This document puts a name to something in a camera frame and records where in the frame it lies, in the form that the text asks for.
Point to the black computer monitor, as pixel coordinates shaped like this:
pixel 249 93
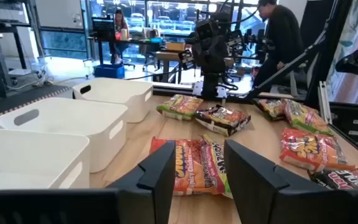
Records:
pixel 102 28

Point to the cardboard box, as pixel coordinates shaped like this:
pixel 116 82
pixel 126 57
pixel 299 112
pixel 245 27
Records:
pixel 176 46

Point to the blue plastic crate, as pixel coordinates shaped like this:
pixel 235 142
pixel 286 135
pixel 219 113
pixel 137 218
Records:
pixel 109 71

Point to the black background robot arm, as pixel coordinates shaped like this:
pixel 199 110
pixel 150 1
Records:
pixel 253 40

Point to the red Maruchan Saucy Noodles packet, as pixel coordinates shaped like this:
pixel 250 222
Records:
pixel 194 168
pixel 309 151

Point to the black office desk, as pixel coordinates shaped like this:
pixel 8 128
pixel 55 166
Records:
pixel 135 41

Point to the wooden table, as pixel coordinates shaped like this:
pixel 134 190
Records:
pixel 166 56

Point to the person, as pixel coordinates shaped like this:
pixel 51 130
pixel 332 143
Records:
pixel 281 31
pixel 120 25

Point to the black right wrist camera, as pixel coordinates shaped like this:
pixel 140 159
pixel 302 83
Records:
pixel 207 29

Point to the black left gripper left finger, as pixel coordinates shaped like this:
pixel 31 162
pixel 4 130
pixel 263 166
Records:
pixel 154 193

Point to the white plastic bin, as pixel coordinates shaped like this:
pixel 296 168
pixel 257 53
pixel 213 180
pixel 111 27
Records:
pixel 26 155
pixel 117 93
pixel 73 124

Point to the green Maruchan ramen packet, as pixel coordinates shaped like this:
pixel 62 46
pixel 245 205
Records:
pixel 304 116
pixel 180 106
pixel 217 161

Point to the black Maruchan Fire Noodle packet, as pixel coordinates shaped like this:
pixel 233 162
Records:
pixel 337 180
pixel 272 109
pixel 222 119

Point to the black hazard-striped floor mat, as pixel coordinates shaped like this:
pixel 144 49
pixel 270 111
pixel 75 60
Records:
pixel 17 99

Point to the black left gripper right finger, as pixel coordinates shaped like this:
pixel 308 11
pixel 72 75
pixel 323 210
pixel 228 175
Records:
pixel 259 193

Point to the silver aluminium extrusion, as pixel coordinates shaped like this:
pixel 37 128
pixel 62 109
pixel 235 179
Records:
pixel 325 102

